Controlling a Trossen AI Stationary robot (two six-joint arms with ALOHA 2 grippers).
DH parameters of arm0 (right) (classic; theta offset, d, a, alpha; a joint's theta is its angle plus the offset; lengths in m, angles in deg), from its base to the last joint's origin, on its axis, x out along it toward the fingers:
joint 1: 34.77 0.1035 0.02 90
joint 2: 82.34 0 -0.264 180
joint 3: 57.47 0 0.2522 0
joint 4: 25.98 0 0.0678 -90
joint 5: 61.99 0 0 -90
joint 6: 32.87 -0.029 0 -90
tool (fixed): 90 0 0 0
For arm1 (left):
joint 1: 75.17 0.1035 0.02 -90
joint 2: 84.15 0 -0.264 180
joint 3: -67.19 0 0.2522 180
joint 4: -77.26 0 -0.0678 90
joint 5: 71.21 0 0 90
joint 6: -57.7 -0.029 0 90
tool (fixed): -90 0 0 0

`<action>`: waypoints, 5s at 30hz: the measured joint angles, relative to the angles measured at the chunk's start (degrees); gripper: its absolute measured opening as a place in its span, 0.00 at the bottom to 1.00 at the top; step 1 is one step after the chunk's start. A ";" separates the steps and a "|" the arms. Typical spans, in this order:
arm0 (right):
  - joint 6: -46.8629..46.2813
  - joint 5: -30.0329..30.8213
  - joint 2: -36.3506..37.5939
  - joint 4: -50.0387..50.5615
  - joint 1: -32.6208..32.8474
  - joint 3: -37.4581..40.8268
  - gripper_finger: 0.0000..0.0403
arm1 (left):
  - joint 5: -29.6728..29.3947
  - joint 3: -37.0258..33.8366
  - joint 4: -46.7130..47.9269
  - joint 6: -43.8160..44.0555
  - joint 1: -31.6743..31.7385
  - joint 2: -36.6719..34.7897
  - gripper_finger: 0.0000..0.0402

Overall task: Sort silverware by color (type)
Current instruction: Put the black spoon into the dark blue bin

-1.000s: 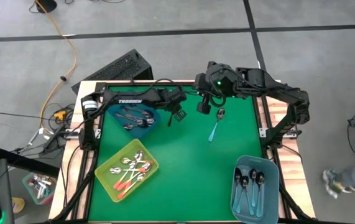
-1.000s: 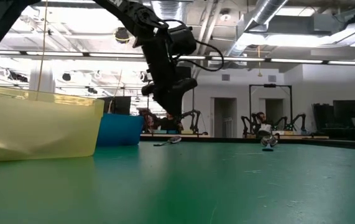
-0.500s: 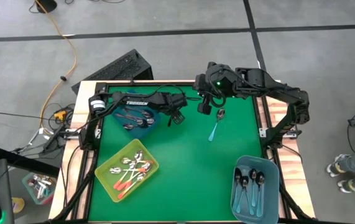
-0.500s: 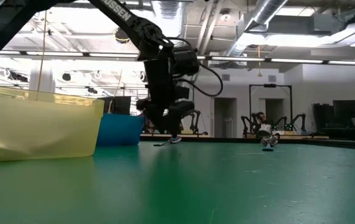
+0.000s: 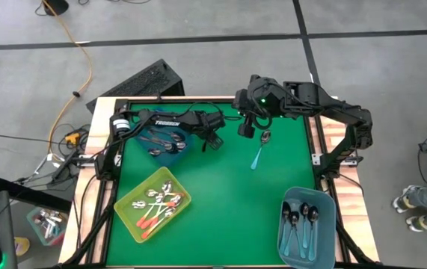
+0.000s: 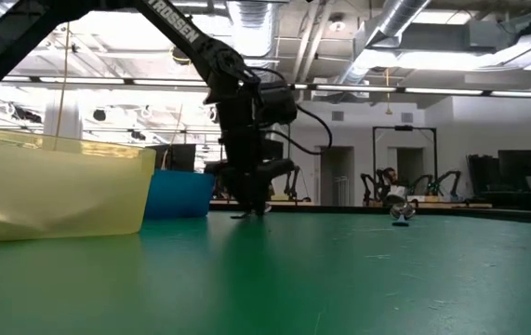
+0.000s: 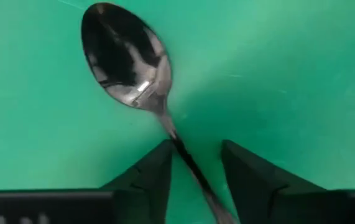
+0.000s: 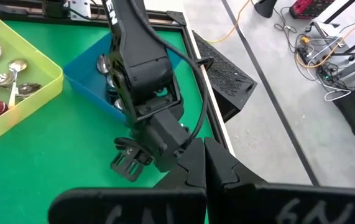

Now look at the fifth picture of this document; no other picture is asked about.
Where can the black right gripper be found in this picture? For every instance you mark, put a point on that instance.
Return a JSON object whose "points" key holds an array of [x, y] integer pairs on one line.
{"points": [[261, 95]]}

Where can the black power strip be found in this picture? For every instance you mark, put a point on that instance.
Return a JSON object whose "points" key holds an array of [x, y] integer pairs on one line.
{"points": [[61, 172]]}

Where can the yellow-green plastic tray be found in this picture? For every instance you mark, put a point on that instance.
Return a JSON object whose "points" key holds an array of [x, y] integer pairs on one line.
{"points": [[131, 214]]}

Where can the black round stand base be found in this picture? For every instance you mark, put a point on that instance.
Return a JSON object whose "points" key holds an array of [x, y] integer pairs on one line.
{"points": [[58, 5]]}

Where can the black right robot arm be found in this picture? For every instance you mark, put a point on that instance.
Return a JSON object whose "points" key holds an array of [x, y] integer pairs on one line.
{"points": [[329, 104]]}

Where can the yellow disc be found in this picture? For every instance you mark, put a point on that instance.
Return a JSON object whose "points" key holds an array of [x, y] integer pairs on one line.
{"points": [[22, 246]]}

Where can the black gantry strut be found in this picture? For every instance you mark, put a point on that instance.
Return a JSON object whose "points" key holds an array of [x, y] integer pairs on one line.
{"points": [[97, 224], [347, 239]]}

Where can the silver metal spoon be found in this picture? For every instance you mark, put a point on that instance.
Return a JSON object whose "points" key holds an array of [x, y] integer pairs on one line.
{"points": [[138, 204]]}

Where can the grey-blue plastic bin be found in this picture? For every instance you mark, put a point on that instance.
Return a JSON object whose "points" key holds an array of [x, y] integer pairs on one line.
{"points": [[323, 243]]}

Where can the teal box of small parts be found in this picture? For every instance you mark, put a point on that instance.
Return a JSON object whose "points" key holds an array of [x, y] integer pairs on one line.
{"points": [[46, 226]]}

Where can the blue plastic bin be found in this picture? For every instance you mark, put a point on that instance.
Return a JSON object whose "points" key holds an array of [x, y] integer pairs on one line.
{"points": [[172, 158]]}

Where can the black side table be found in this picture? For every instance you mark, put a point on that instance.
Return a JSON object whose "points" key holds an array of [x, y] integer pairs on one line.
{"points": [[30, 194]]}

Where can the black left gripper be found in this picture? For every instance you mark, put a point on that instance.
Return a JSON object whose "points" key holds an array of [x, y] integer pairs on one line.
{"points": [[211, 121]]}

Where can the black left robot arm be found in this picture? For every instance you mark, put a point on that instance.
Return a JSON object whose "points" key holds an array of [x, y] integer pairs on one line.
{"points": [[168, 122]]}

